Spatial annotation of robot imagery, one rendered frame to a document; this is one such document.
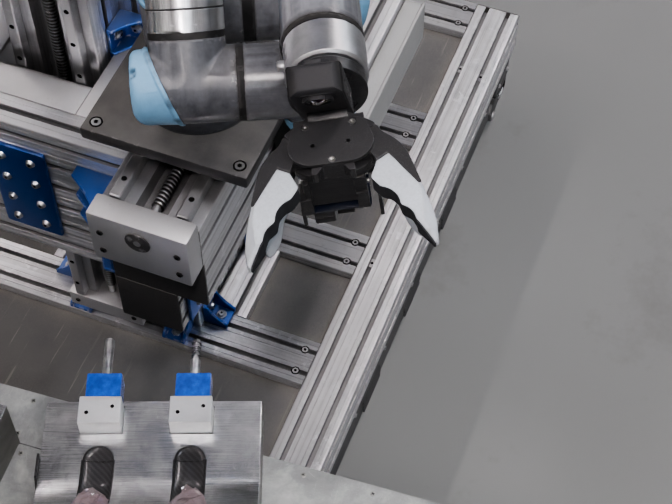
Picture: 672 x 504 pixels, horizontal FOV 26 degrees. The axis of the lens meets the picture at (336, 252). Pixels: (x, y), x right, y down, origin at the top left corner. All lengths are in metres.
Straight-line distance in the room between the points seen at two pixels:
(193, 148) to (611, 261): 1.39
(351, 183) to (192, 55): 0.25
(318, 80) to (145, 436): 0.72
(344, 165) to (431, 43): 1.84
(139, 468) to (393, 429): 1.05
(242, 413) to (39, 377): 0.88
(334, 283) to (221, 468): 0.96
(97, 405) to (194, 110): 0.49
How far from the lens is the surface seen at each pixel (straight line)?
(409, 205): 1.16
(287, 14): 1.32
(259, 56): 1.40
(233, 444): 1.75
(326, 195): 1.23
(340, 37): 1.28
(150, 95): 1.40
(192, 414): 1.74
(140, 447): 1.76
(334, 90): 1.15
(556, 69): 3.29
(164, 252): 1.77
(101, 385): 1.79
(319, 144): 1.21
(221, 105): 1.40
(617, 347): 2.87
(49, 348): 2.62
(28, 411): 1.87
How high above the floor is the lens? 2.39
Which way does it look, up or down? 54 degrees down
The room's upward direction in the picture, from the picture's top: straight up
